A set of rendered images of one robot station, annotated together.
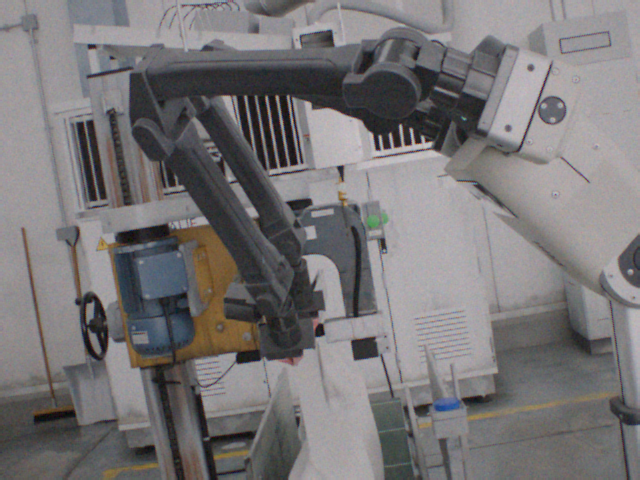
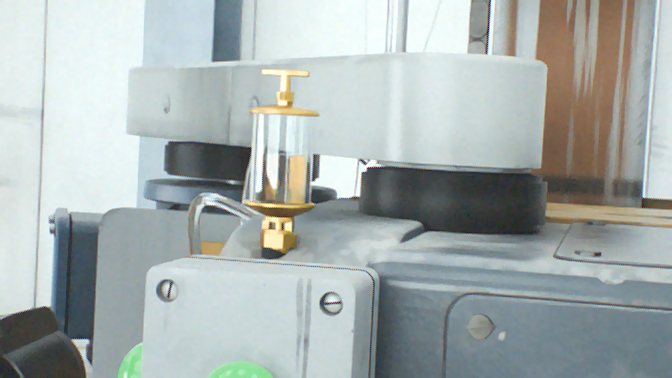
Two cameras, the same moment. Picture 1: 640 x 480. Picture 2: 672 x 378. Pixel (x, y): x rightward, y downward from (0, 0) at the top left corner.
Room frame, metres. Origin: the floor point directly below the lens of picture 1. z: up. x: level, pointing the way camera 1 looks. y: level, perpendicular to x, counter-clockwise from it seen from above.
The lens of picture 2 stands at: (2.15, -0.59, 1.38)
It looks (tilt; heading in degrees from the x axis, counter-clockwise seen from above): 3 degrees down; 99
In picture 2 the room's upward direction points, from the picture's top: 3 degrees clockwise
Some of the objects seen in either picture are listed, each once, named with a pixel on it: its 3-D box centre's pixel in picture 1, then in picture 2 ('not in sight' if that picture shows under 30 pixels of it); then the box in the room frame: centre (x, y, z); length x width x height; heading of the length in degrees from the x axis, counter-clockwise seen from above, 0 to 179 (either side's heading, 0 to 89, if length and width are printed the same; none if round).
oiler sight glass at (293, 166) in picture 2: (341, 190); (281, 158); (2.05, -0.07, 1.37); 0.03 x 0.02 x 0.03; 177
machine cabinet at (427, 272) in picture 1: (286, 245); not in sight; (5.32, 0.20, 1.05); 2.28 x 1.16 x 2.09; 87
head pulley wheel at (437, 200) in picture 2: (295, 206); (452, 197); (2.11, 0.04, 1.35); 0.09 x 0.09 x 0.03
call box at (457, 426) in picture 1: (448, 419); not in sight; (1.92, -0.23, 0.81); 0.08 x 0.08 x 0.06; 87
